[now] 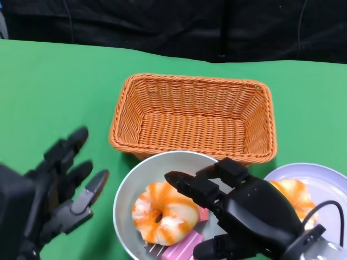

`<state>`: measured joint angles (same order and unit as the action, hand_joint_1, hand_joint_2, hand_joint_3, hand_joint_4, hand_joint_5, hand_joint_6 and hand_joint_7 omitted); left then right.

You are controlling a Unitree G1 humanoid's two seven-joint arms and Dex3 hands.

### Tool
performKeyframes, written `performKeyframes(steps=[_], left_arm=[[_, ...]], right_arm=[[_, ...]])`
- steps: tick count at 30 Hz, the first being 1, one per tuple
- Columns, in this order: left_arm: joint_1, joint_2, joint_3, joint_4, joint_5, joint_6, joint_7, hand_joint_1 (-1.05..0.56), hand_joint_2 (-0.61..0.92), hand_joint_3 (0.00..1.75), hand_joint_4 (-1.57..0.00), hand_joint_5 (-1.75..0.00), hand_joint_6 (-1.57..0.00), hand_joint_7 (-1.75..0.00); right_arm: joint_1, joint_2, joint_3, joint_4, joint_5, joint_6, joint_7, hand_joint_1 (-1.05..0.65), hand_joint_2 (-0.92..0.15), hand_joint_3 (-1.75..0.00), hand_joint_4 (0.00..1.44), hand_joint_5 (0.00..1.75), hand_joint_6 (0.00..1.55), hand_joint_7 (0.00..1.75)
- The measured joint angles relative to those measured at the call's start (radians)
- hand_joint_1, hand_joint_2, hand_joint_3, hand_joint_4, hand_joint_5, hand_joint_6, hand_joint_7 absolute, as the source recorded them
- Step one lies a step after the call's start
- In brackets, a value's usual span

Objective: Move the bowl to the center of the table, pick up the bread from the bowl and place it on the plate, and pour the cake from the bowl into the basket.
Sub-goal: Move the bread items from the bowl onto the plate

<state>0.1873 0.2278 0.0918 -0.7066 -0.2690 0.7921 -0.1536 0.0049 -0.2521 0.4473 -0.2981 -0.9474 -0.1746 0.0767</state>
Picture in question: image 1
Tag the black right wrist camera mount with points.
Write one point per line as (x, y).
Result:
(303, 241)

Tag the orange white round bread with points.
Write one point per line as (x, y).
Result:
(295, 192)

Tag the pale green bowl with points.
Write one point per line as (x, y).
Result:
(151, 168)

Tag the grey blue background object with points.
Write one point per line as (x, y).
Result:
(2, 24)

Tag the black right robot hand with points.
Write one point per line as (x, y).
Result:
(252, 211)

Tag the black backdrop cloth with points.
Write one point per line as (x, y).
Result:
(162, 24)

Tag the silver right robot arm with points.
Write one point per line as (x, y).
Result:
(330, 252)

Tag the salmon pink layered cake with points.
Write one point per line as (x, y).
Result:
(204, 214)

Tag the orange wicker basket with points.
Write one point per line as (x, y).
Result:
(189, 127)

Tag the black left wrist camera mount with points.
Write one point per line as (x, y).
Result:
(13, 200)

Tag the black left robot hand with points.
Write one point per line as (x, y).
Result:
(51, 195)

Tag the pink chocolate layered cake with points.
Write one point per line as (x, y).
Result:
(181, 245)

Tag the lavender round plate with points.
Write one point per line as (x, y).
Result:
(325, 178)

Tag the black vertical pole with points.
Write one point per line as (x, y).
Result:
(222, 29)

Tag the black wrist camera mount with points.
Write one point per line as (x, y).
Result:
(303, 241)
(13, 200)

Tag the green table cloth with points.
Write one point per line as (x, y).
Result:
(54, 86)

